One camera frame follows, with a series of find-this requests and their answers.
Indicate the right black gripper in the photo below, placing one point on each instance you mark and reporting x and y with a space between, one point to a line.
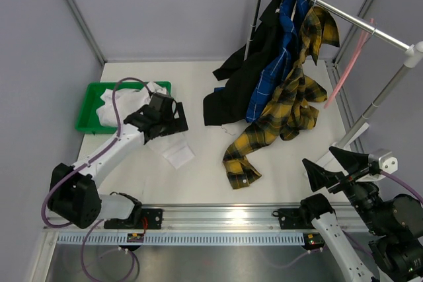
319 177

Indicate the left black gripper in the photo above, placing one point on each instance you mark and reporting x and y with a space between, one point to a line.
177 125

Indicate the white shirt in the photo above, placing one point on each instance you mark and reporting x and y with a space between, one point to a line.
173 148

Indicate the pink hanger with metal hook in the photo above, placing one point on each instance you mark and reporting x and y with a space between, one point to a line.
364 37

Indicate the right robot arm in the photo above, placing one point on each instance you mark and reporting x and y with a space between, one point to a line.
397 223

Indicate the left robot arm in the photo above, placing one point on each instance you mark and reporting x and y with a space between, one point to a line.
74 192

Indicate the black shirt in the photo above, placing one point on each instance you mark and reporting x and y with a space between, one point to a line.
229 104

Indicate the yellow plaid shirt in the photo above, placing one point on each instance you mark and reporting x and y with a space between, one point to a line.
288 111

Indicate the blue plaid shirt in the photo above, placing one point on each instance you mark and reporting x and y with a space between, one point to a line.
291 14

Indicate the green plastic tray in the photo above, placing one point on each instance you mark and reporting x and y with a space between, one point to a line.
87 121

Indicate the metal clothes rack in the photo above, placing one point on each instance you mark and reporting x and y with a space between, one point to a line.
413 54

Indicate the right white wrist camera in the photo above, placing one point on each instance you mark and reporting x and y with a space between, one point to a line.
379 161

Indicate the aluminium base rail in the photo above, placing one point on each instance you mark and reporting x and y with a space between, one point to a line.
237 217

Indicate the white slotted cable duct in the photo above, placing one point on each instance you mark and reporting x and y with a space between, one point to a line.
183 239

